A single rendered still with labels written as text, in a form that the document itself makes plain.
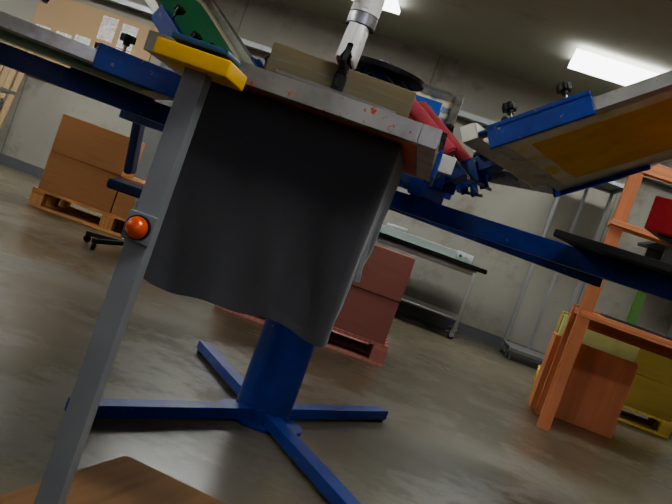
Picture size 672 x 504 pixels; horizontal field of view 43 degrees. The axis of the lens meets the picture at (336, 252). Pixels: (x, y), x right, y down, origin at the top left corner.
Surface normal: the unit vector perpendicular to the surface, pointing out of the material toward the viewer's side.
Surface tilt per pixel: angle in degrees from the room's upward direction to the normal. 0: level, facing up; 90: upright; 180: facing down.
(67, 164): 90
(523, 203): 90
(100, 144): 90
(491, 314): 90
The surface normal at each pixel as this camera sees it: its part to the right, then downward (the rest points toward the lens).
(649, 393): -0.23, -0.04
